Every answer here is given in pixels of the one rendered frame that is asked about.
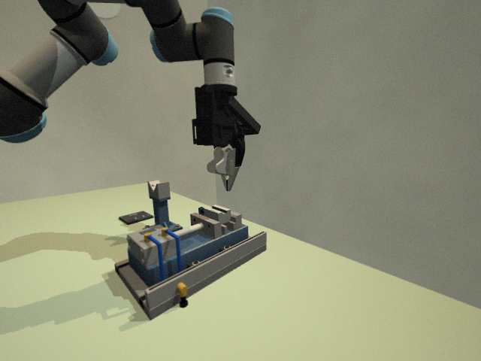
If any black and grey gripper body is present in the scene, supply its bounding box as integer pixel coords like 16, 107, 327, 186
192, 84, 244, 147

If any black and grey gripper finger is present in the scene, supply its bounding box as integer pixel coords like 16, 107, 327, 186
207, 145, 228, 191
215, 131, 245, 191

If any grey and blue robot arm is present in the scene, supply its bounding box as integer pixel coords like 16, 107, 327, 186
0, 0, 235, 143

